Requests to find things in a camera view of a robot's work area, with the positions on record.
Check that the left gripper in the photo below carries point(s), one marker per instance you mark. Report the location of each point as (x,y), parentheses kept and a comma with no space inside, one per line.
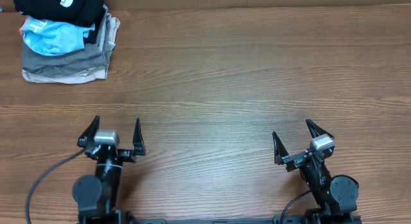
(137,142)

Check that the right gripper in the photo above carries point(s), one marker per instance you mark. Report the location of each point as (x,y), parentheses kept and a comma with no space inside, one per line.
(281,156)

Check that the black t-shirt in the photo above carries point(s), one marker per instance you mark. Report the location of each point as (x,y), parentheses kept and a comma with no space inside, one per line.
(82,13)

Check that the dark grey folded shirt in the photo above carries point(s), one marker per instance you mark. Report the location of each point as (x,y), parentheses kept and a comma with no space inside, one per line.
(93,55)

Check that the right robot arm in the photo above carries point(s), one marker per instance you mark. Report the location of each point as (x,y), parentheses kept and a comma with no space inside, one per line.
(335,196)

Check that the light blue printed t-shirt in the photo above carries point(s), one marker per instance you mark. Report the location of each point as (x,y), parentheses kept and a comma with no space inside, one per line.
(50,38)

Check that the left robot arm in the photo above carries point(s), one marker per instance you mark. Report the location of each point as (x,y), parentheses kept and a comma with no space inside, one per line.
(97,195)

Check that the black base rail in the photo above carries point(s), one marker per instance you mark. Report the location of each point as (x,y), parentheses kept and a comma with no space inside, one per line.
(274,220)

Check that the beige folded shirt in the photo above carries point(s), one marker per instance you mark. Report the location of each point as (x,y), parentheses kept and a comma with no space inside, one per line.
(95,73)

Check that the black folded garment in stack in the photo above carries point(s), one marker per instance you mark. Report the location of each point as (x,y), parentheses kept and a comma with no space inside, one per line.
(92,37)

